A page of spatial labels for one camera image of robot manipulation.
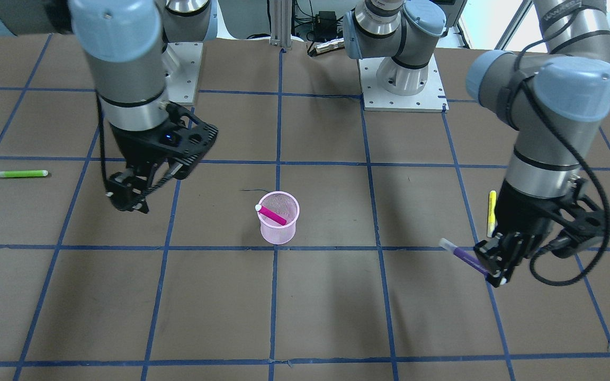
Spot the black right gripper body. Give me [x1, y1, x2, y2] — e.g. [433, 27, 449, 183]
[105, 103, 219, 210]

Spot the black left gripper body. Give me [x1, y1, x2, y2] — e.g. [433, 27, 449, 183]
[474, 178, 610, 276]

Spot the purple marker pen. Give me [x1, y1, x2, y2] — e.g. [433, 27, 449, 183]
[438, 238, 490, 276]

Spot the pink marker pen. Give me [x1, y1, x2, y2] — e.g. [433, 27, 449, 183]
[255, 204, 288, 226]

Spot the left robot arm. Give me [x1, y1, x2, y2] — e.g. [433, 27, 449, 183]
[465, 1, 610, 287]

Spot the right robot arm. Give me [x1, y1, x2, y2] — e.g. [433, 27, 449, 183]
[0, 1, 218, 214]

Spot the pink mesh cup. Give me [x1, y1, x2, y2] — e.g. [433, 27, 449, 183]
[255, 191, 300, 244]

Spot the yellow marker pen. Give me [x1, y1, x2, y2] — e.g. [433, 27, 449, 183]
[486, 190, 498, 237]

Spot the green marker pen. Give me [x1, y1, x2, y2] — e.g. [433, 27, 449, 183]
[0, 170, 49, 178]

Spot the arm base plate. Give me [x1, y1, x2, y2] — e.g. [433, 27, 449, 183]
[357, 56, 450, 113]
[162, 42, 203, 106]

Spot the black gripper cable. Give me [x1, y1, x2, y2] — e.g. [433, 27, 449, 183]
[512, 37, 610, 287]

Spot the aluminium frame post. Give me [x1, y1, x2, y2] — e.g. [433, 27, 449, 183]
[268, 0, 293, 52]

